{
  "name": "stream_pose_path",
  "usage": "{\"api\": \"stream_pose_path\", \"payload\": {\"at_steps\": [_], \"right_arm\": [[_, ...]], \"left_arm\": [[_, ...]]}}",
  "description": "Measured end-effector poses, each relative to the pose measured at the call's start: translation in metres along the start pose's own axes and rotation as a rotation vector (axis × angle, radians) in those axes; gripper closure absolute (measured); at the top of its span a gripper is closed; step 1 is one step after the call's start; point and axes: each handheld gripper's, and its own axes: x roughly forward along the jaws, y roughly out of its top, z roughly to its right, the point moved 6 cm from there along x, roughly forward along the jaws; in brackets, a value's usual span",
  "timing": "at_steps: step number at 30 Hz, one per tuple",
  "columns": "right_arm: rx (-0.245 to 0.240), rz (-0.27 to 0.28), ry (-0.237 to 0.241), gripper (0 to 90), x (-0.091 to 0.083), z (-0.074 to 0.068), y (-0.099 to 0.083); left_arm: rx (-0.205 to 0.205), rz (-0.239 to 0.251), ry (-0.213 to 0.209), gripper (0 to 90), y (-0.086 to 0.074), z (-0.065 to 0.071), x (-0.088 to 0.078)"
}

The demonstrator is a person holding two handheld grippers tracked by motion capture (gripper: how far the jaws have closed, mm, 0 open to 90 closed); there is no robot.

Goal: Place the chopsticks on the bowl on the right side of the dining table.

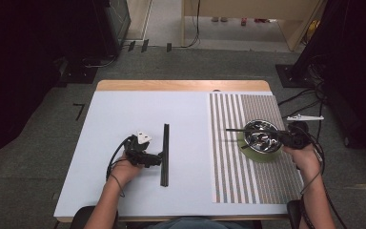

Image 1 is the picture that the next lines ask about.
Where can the person's right hand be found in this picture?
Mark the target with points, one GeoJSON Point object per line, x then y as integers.
{"type": "Point", "coordinates": [306, 162]}

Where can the black curtain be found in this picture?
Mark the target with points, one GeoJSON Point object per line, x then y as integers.
{"type": "Point", "coordinates": [362, 63]}
{"type": "Point", "coordinates": [19, 63]}

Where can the light wooden desk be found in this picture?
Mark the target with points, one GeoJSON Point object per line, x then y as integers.
{"type": "Point", "coordinates": [251, 8]}

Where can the black floor tape strip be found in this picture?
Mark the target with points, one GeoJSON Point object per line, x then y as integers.
{"type": "Point", "coordinates": [131, 46]}
{"type": "Point", "coordinates": [169, 47]}
{"type": "Point", "coordinates": [145, 46]}

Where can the dark glass cabinet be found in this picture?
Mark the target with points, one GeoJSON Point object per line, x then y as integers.
{"type": "Point", "coordinates": [120, 19]}

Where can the yellow object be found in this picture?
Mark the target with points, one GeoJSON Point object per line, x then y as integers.
{"type": "Point", "coordinates": [313, 28]}

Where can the black floor tape corner mark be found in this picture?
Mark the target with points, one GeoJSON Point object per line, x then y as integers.
{"type": "Point", "coordinates": [79, 113]}

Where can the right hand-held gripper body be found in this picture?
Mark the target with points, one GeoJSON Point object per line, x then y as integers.
{"type": "Point", "coordinates": [300, 136]}

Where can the green bowl with steel liner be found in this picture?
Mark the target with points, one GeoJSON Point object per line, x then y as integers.
{"type": "Point", "coordinates": [262, 143]}

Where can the black stand base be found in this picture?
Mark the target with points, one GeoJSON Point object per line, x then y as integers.
{"type": "Point", "coordinates": [290, 79]}
{"type": "Point", "coordinates": [79, 76]}

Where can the person's left hand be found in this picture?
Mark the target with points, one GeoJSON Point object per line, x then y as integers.
{"type": "Point", "coordinates": [125, 173]}

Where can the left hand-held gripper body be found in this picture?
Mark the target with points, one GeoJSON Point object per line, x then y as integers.
{"type": "Point", "coordinates": [136, 149]}

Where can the pale floor tape strip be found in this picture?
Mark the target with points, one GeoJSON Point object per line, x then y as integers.
{"type": "Point", "coordinates": [362, 187]}

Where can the striped woven placemat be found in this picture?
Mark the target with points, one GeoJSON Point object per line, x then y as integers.
{"type": "Point", "coordinates": [251, 181]}

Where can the flat red object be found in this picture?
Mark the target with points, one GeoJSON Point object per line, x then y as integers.
{"type": "Point", "coordinates": [262, 20]}

